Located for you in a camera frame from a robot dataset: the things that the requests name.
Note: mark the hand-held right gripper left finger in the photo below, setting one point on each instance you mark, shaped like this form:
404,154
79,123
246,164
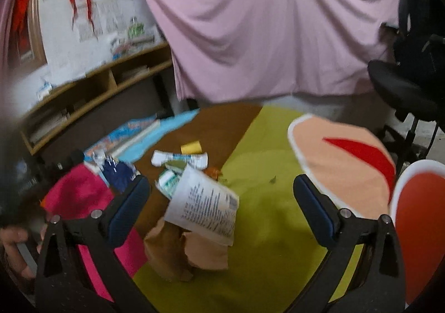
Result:
128,210

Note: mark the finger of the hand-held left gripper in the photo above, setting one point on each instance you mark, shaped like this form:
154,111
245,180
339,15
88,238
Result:
71,159

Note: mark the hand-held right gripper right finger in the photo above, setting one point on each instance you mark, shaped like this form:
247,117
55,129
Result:
315,210

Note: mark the white printed paper leaflet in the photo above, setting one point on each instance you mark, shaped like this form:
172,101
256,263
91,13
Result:
205,205

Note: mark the small yellow plastic bottle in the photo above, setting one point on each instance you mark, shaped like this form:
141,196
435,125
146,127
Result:
191,148

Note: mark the red basin with white rim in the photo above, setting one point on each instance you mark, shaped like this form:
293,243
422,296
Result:
422,229

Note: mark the person's left hand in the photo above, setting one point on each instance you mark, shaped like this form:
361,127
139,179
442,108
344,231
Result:
14,250

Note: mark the blue snack packet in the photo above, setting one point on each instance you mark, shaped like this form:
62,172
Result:
120,174

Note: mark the colourful printed blanket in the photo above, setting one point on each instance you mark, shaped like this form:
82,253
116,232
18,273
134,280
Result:
271,215

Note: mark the green and white packet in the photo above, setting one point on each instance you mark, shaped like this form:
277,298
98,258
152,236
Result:
170,181

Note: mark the brown paper bag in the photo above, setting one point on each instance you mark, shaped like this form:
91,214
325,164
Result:
167,254

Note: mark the white crumpled tube wrapper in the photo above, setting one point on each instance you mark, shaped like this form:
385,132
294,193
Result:
177,158

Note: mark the wooden shelf unit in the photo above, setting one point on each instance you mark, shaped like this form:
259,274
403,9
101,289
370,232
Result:
100,83

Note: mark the orange peel piece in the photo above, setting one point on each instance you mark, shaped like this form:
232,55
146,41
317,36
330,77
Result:
212,173

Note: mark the black office chair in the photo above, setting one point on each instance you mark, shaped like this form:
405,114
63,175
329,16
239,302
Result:
403,87

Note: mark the pink bed sheet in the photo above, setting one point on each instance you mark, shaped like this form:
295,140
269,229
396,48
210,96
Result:
264,28

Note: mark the dark blue backpack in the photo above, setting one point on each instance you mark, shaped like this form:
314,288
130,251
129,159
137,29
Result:
417,3

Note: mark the white wall paper sheet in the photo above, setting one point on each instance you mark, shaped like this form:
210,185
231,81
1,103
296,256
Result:
97,21

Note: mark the wooden frame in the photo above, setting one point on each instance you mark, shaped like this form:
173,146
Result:
34,21

